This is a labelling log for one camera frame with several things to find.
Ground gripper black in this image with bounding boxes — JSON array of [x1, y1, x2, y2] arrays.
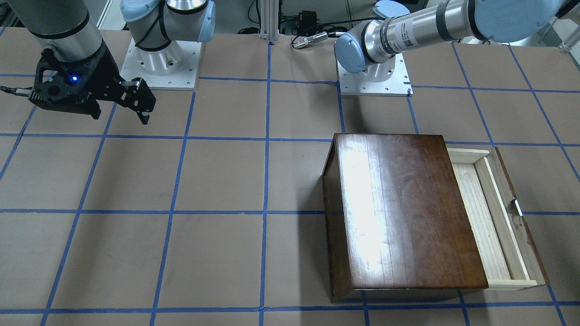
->
[[93, 78, 157, 125]]

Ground wooden drawer with handle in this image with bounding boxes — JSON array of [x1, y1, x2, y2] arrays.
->
[[448, 147, 550, 290]]

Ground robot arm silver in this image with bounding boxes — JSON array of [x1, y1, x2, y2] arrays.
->
[[1, 0, 216, 125], [335, 0, 563, 74]]

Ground dark wooden drawer cabinet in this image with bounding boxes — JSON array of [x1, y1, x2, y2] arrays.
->
[[322, 133, 489, 303]]

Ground black power adapter box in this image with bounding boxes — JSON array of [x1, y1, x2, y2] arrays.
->
[[296, 10, 318, 34]]

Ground silver cylindrical tool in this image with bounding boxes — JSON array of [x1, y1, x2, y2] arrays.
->
[[291, 32, 328, 50]]

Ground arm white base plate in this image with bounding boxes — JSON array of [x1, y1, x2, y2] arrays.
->
[[120, 39, 204, 91], [336, 53, 414, 97]]

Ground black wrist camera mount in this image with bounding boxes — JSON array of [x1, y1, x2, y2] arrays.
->
[[1, 41, 122, 120]]

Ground aluminium frame post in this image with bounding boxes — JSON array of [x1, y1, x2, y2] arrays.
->
[[257, 0, 280, 44]]

